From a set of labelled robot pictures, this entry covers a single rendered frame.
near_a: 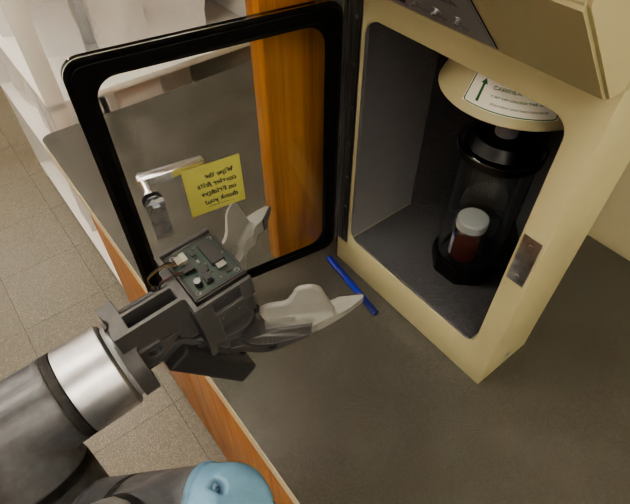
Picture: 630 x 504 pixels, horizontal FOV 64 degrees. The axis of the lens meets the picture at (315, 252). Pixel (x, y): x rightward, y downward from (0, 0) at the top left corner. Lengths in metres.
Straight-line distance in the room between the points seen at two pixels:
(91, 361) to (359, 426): 0.42
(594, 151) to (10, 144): 2.97
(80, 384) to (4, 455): 0.07
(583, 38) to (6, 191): 2.70
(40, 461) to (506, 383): 0.61
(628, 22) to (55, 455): 0.49
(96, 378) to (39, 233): 2.16
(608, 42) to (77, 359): 0.42
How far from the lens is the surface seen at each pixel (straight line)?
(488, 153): 0.64
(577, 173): 0.51
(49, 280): 2.34
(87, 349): 0.43
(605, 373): 0.88
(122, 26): 1.59
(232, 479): 0.35
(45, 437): 0.43
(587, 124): 0.49
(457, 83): 0.59
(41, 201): 2.73
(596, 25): 0.35
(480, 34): 0.47
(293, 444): 0.72
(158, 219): 0.64
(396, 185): 0.83
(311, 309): 0.44
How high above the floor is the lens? 1.61
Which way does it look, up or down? 48 degrees down
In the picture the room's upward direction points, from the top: straight up
